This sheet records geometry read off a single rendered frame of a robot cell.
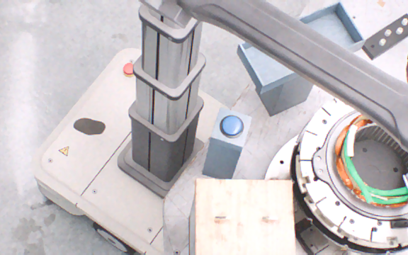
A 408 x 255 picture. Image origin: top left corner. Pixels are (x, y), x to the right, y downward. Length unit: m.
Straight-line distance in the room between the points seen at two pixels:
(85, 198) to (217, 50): 0.79
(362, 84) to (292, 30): 0.09
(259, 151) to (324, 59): 1.07
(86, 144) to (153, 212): 0.29
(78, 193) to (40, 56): 0.65
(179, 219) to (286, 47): 1.03
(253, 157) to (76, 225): 0.91
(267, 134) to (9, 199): 1.07
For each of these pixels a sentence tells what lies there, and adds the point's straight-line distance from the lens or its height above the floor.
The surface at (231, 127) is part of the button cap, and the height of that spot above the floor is 1.04.
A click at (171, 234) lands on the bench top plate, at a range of 1.83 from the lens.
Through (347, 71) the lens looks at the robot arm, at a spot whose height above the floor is 1.82.
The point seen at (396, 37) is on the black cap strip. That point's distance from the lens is 2.08.
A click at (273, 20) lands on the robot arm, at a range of 0.87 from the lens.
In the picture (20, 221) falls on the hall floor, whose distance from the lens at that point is 2.67.
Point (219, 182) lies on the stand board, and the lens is 1.57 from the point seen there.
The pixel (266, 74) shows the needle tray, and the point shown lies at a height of 1.02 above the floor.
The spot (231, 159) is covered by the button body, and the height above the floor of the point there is 0.94.
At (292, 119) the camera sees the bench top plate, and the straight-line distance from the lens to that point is 1.95.
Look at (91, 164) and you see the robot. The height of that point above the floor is 0.26.
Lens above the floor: 2.56
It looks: 69 degrees down
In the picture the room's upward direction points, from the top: 12 degrees clockwise
